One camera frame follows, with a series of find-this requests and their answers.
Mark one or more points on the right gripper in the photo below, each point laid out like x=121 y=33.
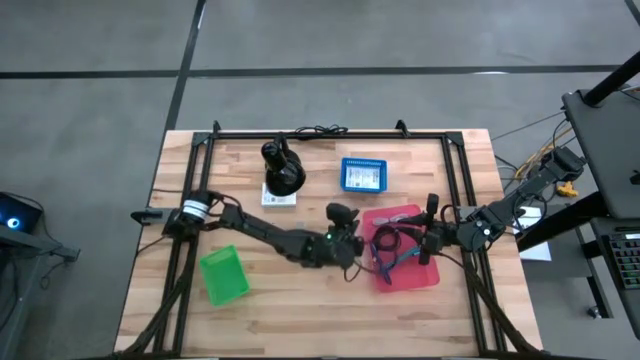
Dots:
x=445 y=234

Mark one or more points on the grey metal stand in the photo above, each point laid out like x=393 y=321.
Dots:
x=30 y=242

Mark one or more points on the red plastic bin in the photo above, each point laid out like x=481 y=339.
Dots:
x=415 y=280

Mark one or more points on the small white box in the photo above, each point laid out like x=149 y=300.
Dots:
x=280 y=201

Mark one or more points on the black frame clamp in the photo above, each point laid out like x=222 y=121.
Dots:
x=401 y=126
x=216 y=126

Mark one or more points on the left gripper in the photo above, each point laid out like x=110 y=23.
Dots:
x=345 y=247

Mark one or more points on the black pole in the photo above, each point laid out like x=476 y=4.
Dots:
x=612 y=82

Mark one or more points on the grey caster wheel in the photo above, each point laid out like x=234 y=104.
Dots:
x=594 y=313

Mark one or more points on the grey cart top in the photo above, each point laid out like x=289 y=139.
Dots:
x=610 y=150

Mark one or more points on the black cart frame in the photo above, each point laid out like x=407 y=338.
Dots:
x=600 y=280

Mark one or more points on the white paper sheet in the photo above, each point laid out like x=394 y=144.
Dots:
x=537 y=250

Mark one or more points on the black gooseneck desk lamp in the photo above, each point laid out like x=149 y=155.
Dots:
x=285 y=175

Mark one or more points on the green plastic basket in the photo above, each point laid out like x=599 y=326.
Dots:
x=225 y=275

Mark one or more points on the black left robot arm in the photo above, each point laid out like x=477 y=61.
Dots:
x=260 y=232

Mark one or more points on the computer with blue light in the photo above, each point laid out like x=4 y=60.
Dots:
x=15 y=212

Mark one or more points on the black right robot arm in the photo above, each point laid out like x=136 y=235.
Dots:
x=505 y=212

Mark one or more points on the blue plastic basket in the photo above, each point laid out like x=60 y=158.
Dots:
x=344 y=175

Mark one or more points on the black aluminium frame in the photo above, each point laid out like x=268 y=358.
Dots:
x=325 y=135

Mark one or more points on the computer keyboard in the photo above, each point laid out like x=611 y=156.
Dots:
x=627 y=257

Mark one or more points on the black table clamp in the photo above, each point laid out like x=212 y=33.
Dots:
x=145 y=216

